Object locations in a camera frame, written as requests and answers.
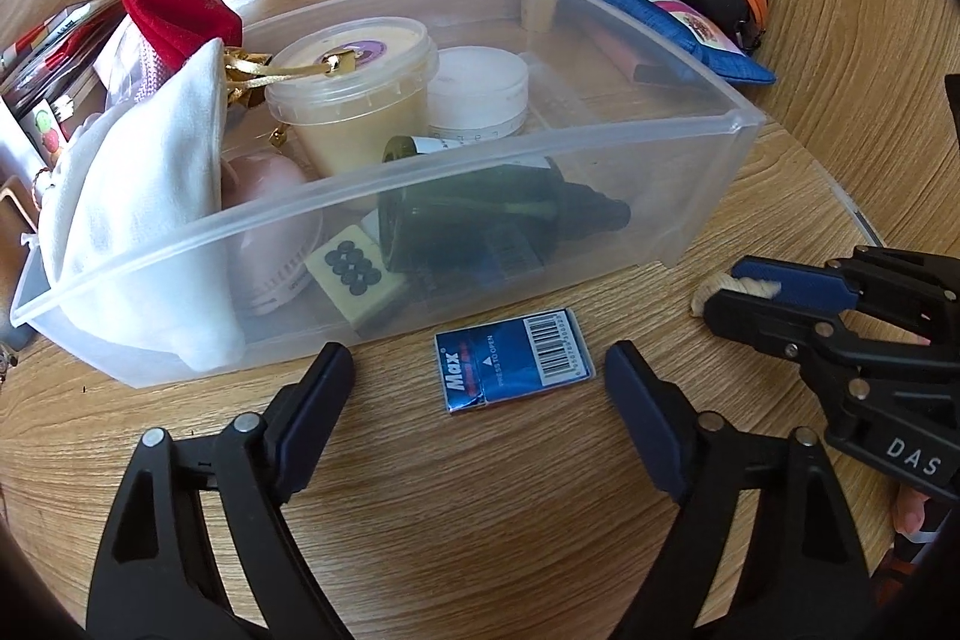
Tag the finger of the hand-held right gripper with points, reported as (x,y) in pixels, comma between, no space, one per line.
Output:
(757,317)
(795,287)

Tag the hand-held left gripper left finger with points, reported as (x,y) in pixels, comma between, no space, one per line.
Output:
(319,415)

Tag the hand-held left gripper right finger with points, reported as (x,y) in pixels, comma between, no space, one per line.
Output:
(645,422)

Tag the blue staple box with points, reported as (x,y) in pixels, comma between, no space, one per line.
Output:
(510,362)

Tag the cream mahjong tile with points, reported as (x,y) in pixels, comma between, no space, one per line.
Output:
(352,269)

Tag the clear plastic storage box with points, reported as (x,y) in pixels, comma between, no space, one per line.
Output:
(675,183)

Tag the pink round mini fan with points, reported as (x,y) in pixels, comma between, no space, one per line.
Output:
(270,220)

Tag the dark green spray bottle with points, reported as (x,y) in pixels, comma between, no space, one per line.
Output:
(465,212)

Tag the cream plastic tub with lid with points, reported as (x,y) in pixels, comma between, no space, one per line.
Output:
(352,108)

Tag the white round jar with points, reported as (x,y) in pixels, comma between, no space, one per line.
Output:
(476,85)

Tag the red velvet pouch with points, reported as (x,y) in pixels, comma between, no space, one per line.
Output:
(172,3)

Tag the wooden desktop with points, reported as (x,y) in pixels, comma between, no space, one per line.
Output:
(450,520)

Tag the person's right hand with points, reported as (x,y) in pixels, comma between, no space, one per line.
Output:
(911,512)

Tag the blue fabric pouch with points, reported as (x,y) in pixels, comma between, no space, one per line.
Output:
(720,55)

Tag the pink slim tube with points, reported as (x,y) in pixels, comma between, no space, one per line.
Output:
(622,55)

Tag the brown ceramic mug with lid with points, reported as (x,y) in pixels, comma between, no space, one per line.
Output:
(15,190)

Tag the fruit-print box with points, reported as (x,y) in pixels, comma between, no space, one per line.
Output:
(49,130)

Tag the stack of small packets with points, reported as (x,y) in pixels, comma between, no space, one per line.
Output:
(37,48)

